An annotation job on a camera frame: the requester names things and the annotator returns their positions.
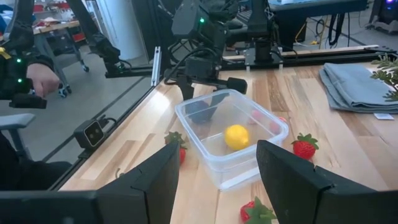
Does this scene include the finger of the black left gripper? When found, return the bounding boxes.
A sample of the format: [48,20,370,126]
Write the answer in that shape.
[211,91,231,109]
[178,76,196,101]

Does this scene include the grey computer desk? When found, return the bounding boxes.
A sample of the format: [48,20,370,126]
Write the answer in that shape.
[269,0,369,52]

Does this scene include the person's hand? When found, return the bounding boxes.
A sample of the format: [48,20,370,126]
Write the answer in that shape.
[26,63,60,99]

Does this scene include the green potted plant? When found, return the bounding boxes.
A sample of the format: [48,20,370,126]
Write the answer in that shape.
[369,53,398,102]

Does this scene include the clear plastic tupperware container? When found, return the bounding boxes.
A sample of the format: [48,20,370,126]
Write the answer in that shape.
[174,88,289,191]

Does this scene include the white chair armrest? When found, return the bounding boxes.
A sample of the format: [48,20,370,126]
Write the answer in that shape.
[0,113,37,159]

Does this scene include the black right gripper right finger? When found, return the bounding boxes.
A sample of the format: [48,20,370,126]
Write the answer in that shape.
[256,139,398,224]

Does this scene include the grey folded cloth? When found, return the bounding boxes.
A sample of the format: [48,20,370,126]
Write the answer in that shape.
[318,62,398,121]

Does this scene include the computer tower purple lights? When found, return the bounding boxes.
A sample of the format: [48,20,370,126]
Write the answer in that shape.
[366,0,398,35]

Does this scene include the black table-level camera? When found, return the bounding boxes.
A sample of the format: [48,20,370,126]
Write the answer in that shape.
[73,119,107,150]

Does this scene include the yellow lemon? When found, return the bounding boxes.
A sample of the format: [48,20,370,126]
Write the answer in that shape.
[224,124,251,151]

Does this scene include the pink peach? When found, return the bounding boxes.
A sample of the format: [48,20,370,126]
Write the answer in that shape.
[269,116,289,134]
[248,109,264,125]

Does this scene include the wooden workbench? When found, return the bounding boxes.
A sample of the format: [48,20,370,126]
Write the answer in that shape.
[30,18,91,96]

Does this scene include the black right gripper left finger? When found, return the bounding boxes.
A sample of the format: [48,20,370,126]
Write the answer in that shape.
[96,141,181,224]

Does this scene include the red strawberry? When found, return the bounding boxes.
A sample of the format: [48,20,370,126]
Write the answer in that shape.
[164,130,187,149]
[239,196,277,224]
[178,146,188,166]
[291,133,320,161]

